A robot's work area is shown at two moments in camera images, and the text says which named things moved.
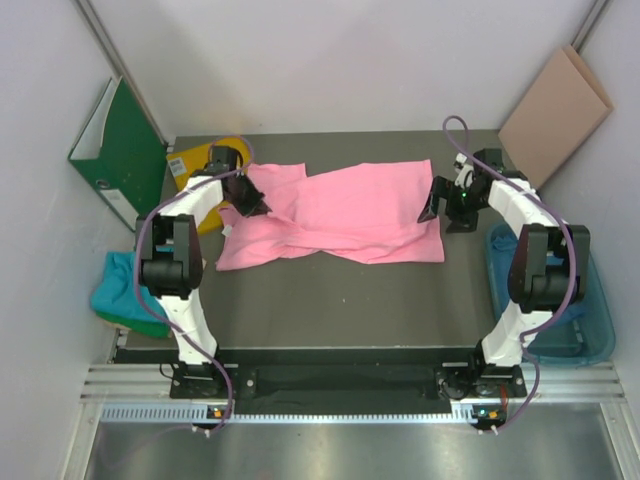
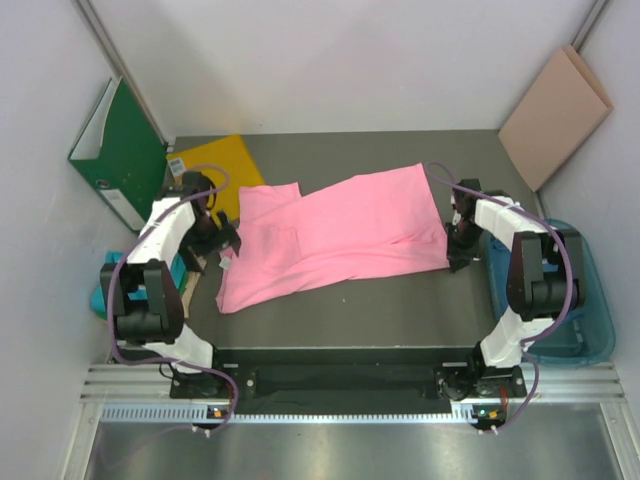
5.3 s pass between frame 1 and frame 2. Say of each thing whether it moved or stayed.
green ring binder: stayed
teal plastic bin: stayed
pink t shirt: moved
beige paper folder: stayed
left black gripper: moved
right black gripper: moved
